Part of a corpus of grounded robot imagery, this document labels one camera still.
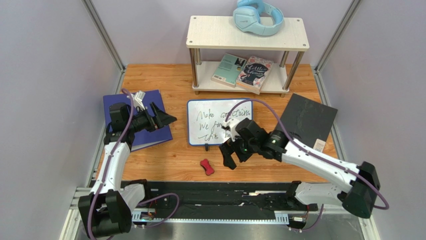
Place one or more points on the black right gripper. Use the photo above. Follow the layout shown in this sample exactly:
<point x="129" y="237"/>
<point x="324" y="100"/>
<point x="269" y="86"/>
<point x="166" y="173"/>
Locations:
<point x="238" y="146"/>

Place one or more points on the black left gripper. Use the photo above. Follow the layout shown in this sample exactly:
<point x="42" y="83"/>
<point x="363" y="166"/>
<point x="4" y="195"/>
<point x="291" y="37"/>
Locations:
<point x="162" y="118"/>

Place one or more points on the red whiteboard eraser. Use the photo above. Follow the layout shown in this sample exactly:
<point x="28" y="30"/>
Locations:
<point x="205" y="164"/>

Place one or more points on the blue framed whiteboard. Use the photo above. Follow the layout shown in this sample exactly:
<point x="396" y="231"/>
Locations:
<point x="205" y="118"/>

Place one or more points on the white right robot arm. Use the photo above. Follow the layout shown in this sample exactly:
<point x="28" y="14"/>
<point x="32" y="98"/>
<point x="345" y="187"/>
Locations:
<point x="354" y="187"/>

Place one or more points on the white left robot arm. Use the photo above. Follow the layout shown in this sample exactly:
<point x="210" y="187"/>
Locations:
<point x="107" y="211"/>

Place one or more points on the blue binder folder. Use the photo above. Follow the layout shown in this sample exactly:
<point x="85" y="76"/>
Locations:
<point x="117" y="110"/>

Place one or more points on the black notebook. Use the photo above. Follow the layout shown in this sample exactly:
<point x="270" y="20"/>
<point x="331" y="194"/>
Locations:
<point x="308" y="121"/>

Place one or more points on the teal paperback book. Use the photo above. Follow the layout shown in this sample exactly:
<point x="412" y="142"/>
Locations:
<point x="228" y="70"/>

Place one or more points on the Little Women book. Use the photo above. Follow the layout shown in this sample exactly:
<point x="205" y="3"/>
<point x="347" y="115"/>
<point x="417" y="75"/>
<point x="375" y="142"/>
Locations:
<point x="253" y="76"/>

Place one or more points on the white two-tier shelf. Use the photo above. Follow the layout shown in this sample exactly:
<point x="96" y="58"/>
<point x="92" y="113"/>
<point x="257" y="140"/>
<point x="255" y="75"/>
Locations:
<point x="220" y="32"/>

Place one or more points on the light blue headphones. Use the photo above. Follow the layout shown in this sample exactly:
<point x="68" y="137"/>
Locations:
<point x="247" y="17"/>

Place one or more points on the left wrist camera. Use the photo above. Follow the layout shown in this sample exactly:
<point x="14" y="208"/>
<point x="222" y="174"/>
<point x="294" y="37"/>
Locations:
<point x="137" y="100"/>

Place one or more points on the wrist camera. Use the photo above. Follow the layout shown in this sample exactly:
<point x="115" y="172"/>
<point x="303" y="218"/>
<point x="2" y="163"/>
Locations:
<point x="231" y="126"/>
<point x="137" y="100"/>

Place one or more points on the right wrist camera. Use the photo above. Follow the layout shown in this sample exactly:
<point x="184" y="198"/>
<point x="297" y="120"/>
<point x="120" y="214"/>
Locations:
<point x="231" y="126"/>

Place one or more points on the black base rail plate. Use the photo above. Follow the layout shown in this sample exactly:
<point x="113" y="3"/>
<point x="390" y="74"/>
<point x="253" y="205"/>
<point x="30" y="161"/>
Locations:
<point x="222" y="200"/>

